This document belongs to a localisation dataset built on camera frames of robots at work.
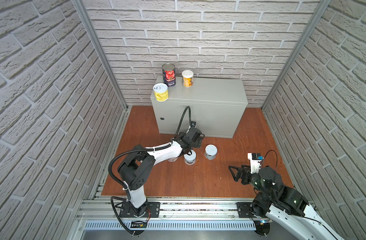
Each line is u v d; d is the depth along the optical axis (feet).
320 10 2.30
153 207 2.45
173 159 2.89
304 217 1.57
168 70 2.49
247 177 2.05
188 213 2.39
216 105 2.44
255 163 2.07
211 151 2.94
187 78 2.59
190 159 2.81
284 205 1.65
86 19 2.40
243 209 2.42
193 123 2.60
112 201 2.28
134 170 1.53
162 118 2.95
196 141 2.38
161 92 2.37
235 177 2.08
